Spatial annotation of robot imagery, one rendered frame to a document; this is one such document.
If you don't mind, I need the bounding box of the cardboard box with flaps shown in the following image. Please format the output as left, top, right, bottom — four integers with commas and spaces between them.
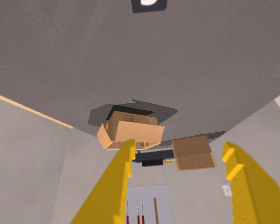
97, 111, 165, 150

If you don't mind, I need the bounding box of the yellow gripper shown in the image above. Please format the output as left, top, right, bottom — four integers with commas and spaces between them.
70, 139, 280, 224

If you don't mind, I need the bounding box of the dark grey cube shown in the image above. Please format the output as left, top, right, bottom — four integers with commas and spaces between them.
131, 0, 167, 13

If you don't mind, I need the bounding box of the brown cardboard box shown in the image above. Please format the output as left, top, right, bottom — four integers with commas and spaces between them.
172, 135, 217, 171

